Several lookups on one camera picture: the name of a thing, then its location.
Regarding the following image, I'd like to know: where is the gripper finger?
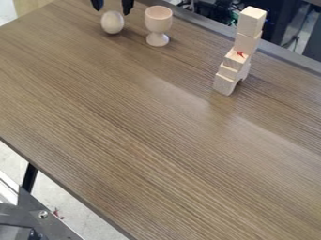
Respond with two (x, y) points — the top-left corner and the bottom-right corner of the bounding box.
(90, 0), (106, 12)
(120, 0), (137, 16)

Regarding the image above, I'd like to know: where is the wooden egg-shaped ball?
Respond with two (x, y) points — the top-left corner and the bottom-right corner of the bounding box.
(99, 10), (126, 35)

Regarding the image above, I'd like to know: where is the wooden cup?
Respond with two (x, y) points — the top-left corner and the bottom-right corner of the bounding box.
(144, 5), (175, 48)

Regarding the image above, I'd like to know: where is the wooden block with red mark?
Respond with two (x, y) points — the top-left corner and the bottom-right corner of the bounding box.
(222, 47), (252, 72)

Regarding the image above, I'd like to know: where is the flat wooden block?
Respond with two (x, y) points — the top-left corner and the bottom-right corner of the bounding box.
(215, 61), (252, 82)

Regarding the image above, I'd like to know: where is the large wooden cube block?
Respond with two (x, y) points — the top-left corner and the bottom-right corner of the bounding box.
(232, 30), (264, 57)
(236, 6), (268, 38)

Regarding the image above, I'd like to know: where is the wooden arch block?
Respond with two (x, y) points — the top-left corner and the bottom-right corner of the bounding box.
(211, 68), (252, 97)

